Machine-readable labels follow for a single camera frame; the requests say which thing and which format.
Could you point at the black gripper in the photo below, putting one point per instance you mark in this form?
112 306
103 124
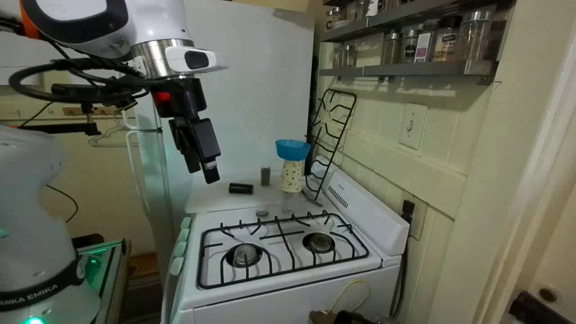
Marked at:
180 99

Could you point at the speckled paper cup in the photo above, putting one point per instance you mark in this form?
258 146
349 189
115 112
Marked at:
292 176

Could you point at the blue plastic bowl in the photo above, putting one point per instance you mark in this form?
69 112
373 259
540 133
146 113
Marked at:
292 148

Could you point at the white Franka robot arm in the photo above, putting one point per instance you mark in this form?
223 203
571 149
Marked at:
29 209

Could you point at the white stove cover board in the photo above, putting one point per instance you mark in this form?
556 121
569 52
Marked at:
227 200

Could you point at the white stove knob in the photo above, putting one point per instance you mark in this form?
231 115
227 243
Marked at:
186 221
175 266
178 248
182 234

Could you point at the round stove burner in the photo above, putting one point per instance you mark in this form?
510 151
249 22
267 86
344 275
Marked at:
319 241
243 254

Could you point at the black stove grate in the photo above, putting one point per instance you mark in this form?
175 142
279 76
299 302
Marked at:
328 122
281 239

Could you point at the white gas stove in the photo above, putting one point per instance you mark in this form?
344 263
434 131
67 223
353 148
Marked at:
360 209

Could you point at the black cylinder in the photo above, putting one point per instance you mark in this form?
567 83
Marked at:
240 187

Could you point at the grey spice shaker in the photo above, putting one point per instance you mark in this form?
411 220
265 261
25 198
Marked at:
265 176

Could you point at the white refrigerator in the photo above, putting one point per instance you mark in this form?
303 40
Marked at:
252 90

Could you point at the robot stand with green light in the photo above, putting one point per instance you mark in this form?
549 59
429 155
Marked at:
105 270

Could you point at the small clear spice jar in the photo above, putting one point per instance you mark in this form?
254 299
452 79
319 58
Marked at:
391 47

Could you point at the grey spice rack shelf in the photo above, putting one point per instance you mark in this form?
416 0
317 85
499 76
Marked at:
407 18
407 70

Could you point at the dark spice jar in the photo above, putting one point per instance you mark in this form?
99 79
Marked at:
409 45

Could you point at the white label spice jar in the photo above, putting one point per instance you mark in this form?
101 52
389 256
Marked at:
423 45

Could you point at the brown label spice jar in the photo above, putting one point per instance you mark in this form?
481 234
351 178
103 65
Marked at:
447 41

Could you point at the tall clear spice jar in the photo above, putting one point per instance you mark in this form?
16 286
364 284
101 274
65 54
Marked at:
479 38

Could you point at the black door hardware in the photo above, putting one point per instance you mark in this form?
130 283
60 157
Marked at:
533 308

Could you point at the black wall plug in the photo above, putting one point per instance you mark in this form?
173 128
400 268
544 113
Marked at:
409 211

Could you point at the white light switch plate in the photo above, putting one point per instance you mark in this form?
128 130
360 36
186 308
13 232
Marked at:
412 126

